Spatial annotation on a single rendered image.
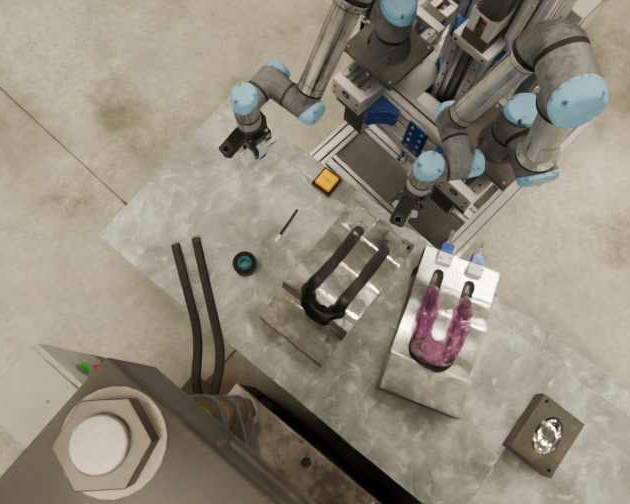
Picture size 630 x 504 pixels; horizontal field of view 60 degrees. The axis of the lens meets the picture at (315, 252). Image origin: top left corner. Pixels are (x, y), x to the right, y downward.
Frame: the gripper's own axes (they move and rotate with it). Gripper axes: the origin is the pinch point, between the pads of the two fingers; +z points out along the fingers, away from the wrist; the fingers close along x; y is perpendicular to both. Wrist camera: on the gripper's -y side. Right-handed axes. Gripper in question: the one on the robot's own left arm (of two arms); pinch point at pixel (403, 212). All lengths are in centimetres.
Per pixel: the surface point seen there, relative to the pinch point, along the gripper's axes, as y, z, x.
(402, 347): -37.2, 7.9, -20.7
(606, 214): 90, 94, -91
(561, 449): -40, 8, -77
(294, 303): -42.1, 9.2, 16.4
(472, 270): -3.5, 6.8, -29.1
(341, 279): -28.3, 5.1, 6.8
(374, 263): -17.6, 7.1, 0.1
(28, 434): -100, -52, 43
